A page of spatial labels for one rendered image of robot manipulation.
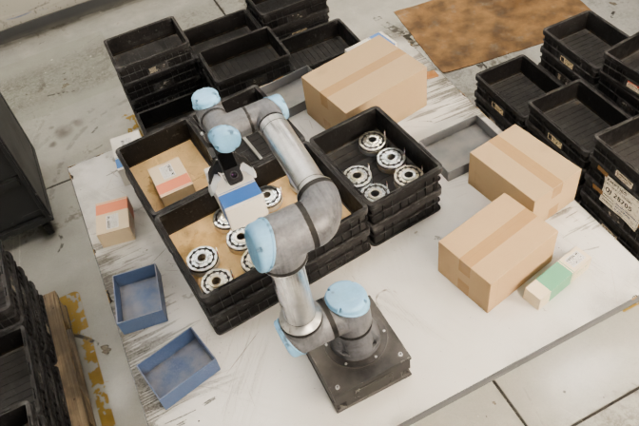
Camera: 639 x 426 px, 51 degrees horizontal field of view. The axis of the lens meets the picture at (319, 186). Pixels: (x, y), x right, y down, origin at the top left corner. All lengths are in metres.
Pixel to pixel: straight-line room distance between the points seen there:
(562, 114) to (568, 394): 1.25
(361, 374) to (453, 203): 0.79
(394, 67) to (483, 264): 0.97
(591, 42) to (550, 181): 1.54
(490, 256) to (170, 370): 1.05
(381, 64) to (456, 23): 1.83
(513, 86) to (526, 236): 1.55
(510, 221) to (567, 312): 0.33
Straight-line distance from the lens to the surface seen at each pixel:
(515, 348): 2.16
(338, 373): 1.99
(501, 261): 2.12
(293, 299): 1.67
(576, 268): 2.27
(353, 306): 1.82
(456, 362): 2.12
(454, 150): 2.64
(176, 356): 2.24
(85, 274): 3.51
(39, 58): 5.06
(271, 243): 1.47
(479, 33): 4.43
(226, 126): 1.74
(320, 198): 1.51
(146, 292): 2.41
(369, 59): 2.77
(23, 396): 2.80
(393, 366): 1.98
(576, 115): 3.33
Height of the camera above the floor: 2.57
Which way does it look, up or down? 47 degrees down
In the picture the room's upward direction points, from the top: 10 degrees counter-clockwise
